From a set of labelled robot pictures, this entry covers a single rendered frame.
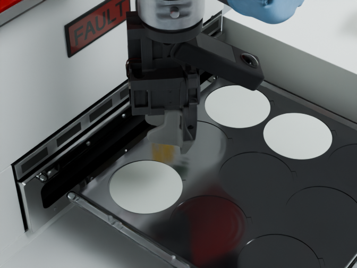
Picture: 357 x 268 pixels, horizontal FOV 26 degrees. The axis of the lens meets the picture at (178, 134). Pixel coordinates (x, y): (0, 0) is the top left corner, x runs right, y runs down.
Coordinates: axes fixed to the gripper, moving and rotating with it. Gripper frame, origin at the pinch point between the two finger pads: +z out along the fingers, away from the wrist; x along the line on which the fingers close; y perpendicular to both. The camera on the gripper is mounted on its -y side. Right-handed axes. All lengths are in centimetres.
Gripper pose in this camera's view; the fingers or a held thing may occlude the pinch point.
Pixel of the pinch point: (188, 144)
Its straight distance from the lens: 100.3
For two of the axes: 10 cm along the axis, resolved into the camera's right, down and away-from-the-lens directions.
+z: 0.0, 7.4, 6.7
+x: 1.0, 6.7, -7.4
